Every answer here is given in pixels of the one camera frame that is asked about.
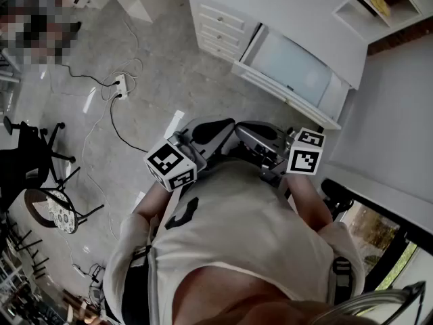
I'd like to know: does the person's white t-shirt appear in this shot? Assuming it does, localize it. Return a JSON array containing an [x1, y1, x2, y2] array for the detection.
[[102, 156, 367, 325]]

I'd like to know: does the yellow object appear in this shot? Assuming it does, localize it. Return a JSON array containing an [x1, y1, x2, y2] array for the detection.
[[367, 0, 392, 16]]

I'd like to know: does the wooden chair with patterned cushion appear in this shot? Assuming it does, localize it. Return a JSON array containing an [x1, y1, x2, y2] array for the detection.
[[24, 166, 106, 235]]

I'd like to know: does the person's left forearm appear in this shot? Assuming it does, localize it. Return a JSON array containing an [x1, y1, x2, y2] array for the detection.
[[134, 179, 179, 223]]

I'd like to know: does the black power cable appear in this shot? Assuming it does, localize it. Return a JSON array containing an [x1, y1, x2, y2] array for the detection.
[[108, 94, 150, 154], [60, 64, 119, 87]]

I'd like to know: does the metal headset frame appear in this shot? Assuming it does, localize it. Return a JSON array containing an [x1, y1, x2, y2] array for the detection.
[[316, 280, 428, 325]]

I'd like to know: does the white power strip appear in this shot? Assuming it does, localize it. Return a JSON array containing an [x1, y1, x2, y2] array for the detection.
[[70, 263, 102, 284], [114, 74, 130, 100]]

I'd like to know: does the white shelf unit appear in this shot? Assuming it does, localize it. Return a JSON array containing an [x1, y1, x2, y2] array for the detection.
[[332, 0, 426, 44]]

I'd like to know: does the person's right forearm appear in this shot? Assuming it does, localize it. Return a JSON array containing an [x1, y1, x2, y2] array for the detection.
[[286, 173, 334, 232]]

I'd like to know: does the grey harness strap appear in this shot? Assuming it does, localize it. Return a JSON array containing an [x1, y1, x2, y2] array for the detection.
[[326, 256, 355, 306], [120, 244, 162, 325]]

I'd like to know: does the black office chair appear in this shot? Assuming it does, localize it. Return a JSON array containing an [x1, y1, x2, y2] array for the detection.
[[0, 115, 82, 213]]

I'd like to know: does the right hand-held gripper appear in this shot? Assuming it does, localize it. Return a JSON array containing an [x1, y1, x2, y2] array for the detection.
[[235, 121, 326, 186]]

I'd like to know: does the white cable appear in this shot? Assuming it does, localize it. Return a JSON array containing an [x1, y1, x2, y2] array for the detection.
[[80, 18, 143, 240]]

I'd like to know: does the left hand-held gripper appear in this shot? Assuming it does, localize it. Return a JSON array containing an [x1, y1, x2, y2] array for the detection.
[[143, 116, 237, 193]]

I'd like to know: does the small white drawer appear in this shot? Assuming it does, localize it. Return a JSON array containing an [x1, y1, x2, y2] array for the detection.
[[199, 39, 237, 60], [199, 24, 242, 47], [198, 3, 246, 30]]

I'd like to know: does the black framed window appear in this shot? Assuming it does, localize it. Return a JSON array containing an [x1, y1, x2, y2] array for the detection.
[[341, 198, 420, 290]]

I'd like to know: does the person's neck and chest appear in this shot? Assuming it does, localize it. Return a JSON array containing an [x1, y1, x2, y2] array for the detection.
[[172, 265, 339, 325]]

